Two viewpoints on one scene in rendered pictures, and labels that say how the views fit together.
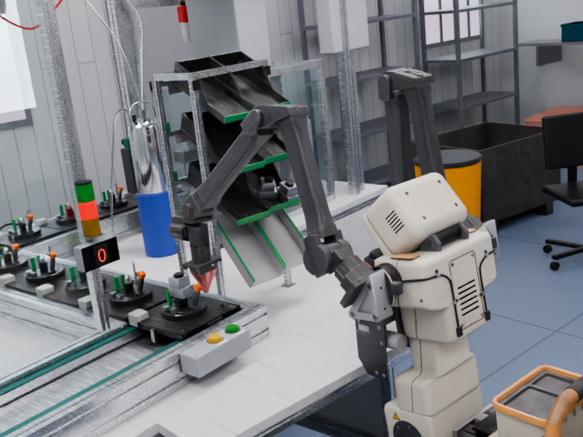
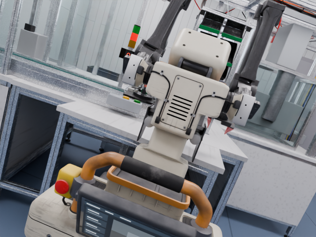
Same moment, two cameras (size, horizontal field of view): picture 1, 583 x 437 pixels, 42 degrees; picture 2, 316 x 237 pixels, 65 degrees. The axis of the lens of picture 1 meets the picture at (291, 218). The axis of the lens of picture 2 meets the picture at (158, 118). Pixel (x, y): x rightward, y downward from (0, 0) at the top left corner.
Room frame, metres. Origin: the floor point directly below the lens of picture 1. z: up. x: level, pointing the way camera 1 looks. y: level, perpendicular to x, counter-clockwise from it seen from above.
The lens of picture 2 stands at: (1.07, -0.97, 1.24)
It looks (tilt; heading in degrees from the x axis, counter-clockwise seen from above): 12 degrees down; 45
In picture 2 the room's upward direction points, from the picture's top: 19 degrees clockwise
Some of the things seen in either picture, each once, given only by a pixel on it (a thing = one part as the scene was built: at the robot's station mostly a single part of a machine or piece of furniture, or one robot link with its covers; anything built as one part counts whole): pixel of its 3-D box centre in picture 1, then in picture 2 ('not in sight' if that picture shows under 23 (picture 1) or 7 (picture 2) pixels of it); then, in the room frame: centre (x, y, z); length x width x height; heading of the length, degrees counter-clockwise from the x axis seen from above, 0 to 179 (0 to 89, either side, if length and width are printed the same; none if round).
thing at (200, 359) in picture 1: (216, 349); (124, 103); (1.95, 0.25, 0.93); 0.21 x 0.07 x 0.06; 139
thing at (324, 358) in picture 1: (258, 348); (150, 124); (2.12, 0.14, 0.84); 0.90 x 0.70 x 0.03; 130
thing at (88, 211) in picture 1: (88, 209); (134, 37); (2.09, 0.57, 1.34); 0.05 x 0.05 x 0.05
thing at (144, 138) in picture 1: (147, 146); not in sight; (3.13, 0.56, 1.32); 0.14 x 0.14 x 0.38
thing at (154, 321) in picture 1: (185, 315); (141, 98); (2.15, 0.35, 0.96); 0.24 x 0.24 x 0.02; 49
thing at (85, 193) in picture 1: (84, 192); (136, 29); (2.09, 0.57, 1.39); 0.05 x 0.05 x 0.05
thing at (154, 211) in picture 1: (159, 221); not in sight; (3.13, 0.56, 1.00); 0.16 x 0.16 x 0.27
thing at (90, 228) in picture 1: (90, 226); (131, 43); (2.09, 0.57, 1.29); 0.05 x 0.05 x 0.05
